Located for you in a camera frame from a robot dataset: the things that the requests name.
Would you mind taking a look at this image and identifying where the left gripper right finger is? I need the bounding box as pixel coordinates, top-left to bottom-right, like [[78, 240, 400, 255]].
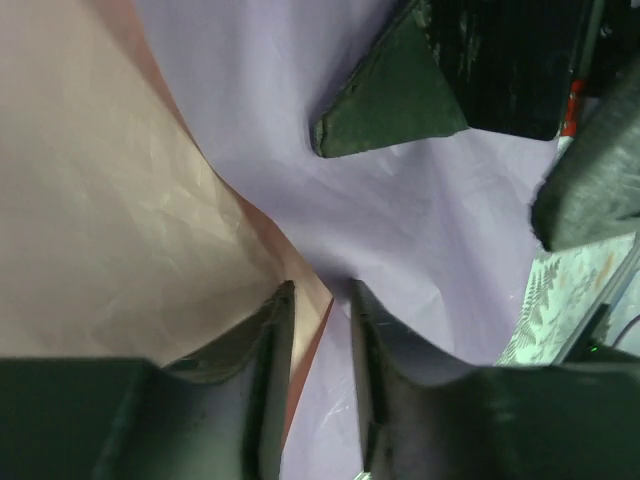
[[351, 280, 479, 479]]

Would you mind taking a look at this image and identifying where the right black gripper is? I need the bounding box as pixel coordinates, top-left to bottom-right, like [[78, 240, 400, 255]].
[[313, 1, 639, 252]]

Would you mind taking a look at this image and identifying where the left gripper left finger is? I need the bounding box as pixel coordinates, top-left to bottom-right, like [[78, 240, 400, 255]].
[[166, 281, 296, 479]]

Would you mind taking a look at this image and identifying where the floral patterned table mat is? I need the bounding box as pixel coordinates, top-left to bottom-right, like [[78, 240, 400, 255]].
[[496, 234, 639, 366]]

